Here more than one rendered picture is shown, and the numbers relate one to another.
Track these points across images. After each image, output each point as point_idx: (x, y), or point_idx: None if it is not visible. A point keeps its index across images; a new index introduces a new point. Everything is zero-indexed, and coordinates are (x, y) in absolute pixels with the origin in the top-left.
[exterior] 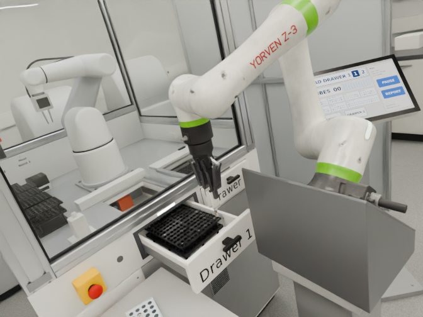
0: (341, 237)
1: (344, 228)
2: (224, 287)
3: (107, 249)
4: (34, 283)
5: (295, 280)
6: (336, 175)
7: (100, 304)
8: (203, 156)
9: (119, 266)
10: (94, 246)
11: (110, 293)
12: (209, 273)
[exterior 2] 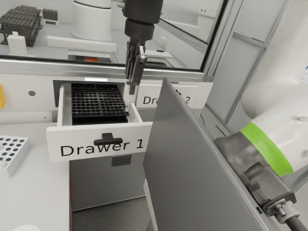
0: (200, 229)
1: (210, 225)
2: (123, 166)
3: (21, 78)
4: None
5: (150, 211)
6: (260, 150)
7: (0, 117)
8: (135, 41)
9: (29, 98)
10: (7, 67)
11: (13, 114)
12: (73, 152)
